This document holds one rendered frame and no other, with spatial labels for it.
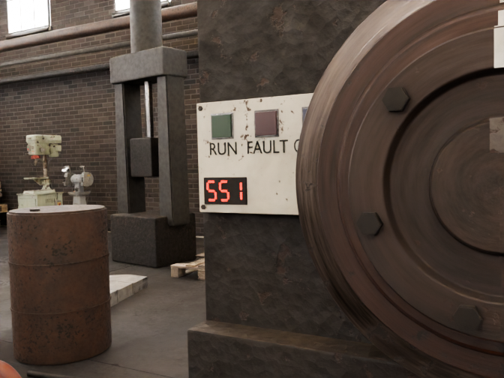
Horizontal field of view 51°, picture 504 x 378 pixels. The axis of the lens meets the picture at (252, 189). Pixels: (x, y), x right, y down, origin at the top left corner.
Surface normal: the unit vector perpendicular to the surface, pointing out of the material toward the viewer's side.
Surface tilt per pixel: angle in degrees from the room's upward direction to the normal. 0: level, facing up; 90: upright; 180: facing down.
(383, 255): 90
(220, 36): 90
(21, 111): 90
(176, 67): 90
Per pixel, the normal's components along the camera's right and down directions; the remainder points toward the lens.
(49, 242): 0.20, 0.04
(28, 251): -0.26, 0.06
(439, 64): -0.48, 0.06
